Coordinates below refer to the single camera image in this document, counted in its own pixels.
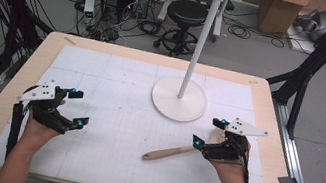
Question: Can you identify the white grid mat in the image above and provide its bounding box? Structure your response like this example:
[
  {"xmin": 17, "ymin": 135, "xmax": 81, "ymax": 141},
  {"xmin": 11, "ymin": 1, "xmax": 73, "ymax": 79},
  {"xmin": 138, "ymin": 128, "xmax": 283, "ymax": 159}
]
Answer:
[{"xmin": 0, "ymin": 33, "xmax": 292, "ymax": 183}]

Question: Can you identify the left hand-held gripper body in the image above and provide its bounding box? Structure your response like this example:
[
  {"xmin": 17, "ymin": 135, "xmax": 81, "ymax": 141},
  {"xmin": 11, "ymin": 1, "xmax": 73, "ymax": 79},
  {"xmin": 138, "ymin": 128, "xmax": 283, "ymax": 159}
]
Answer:
[{"xmin": 11, "ymin": 74, "xmax": 85, "ymax": 138}]

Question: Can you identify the coiled black floor cable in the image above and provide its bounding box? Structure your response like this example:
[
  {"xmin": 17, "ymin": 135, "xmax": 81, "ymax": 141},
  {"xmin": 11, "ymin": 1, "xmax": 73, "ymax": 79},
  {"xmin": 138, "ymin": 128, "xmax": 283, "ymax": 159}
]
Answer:
[{"xmin": 225, "ymin": 16, "xmax": 289, "ymax": 50}]

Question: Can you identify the white hook rack stand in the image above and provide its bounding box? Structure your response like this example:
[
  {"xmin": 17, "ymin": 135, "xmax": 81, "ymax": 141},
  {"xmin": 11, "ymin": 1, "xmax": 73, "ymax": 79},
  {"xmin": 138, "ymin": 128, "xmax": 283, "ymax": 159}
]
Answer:
[{"xmin": 146, "ymin": 0, "xmax": 246, "ymax": 130}]

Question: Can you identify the wooden spoon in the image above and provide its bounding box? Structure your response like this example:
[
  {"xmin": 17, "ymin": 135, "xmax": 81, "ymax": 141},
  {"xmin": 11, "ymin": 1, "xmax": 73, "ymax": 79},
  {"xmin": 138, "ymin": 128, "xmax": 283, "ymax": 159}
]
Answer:
[{"xmin": 141, "ymin": 116, "xmax": 228, "ymax": 175}]

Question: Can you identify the white device with green display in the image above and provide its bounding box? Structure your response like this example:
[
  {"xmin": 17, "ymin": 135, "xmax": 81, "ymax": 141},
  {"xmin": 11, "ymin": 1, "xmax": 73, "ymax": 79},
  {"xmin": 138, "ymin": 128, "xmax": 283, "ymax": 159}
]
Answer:
[{"xmin": 80, "ymin": 0, "xmax": 99, "ymax": 26}]

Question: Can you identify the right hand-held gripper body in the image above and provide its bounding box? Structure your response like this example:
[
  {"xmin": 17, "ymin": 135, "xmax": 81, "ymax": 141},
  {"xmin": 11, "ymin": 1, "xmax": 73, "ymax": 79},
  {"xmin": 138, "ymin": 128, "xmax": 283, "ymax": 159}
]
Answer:
[{"xmin": 199, "ymin": 112, "xmax": 271, "ymax": 170}]

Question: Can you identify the black tape piece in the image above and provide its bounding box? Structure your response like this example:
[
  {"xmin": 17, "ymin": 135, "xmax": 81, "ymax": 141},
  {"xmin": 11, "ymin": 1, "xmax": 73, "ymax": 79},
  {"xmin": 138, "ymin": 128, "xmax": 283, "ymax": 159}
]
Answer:
[{"xmin": 276, "ymin": 174, "xmax": 299, "ymax": 183}]

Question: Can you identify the black round stool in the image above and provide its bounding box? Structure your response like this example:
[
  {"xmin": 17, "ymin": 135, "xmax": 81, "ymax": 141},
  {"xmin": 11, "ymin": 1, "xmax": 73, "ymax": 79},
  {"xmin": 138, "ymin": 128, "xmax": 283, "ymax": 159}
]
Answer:
[{"xmin": 151, "ymin": 0, "xmax": 211, "ymax": 62}]

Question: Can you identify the tall cardboard box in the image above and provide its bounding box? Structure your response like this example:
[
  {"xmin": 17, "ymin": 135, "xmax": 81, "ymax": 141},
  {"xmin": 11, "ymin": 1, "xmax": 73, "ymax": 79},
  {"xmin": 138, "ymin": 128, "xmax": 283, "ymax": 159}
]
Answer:
[{"xmin": 254, "ymin": 0, "xmax": 312, "ymax": 41}]

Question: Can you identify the person's left hand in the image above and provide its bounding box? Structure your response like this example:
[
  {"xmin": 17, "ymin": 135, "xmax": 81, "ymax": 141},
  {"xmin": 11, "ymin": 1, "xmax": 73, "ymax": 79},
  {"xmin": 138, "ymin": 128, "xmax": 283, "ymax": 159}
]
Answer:
[{"xmin": 19, "ymin": 106, "xmax": 65, "ymax": 152}]

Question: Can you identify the person's right hand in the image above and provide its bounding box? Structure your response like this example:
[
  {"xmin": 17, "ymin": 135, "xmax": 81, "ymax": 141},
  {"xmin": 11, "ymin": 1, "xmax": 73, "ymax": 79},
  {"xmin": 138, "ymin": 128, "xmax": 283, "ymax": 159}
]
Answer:
[{"xmin": 203, "ymin": 146, "xmax": 254, "ymax": 183}]

